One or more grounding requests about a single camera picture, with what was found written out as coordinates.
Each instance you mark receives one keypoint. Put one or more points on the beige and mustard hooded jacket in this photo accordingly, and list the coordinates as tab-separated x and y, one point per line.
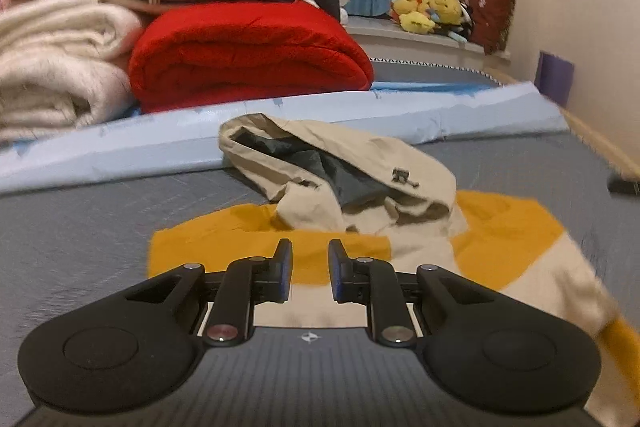
384	199

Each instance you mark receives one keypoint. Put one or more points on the cream folded blanket upper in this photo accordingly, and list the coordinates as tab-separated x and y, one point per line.
87	28

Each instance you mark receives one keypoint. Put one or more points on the cream folded blanket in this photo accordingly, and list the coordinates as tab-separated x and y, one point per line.
87	28
46	92

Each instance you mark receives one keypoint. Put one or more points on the light blue folded sheet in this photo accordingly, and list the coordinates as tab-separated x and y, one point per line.
187	140

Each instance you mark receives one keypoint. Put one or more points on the purple box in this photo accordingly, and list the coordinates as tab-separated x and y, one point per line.
554	77

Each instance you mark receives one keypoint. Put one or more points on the cream folded blanket lower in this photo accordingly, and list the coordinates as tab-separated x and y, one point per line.
46	92

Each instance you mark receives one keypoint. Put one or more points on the yellow plush toy small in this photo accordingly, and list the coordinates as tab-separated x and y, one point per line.
412	16

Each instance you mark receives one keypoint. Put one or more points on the red fleece blanket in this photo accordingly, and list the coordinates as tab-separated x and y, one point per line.
236	51

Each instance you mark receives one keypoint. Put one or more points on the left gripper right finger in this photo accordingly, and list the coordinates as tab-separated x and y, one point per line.
374	284

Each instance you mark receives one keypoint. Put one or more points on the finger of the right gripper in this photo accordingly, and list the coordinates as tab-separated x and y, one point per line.
624	186

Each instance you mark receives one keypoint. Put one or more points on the white window ledge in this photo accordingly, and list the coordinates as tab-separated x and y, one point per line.
384	39

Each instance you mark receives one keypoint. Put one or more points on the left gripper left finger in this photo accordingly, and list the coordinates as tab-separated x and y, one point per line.
235	293

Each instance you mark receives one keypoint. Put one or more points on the wooden bed frame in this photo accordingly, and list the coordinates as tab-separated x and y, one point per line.
618	160

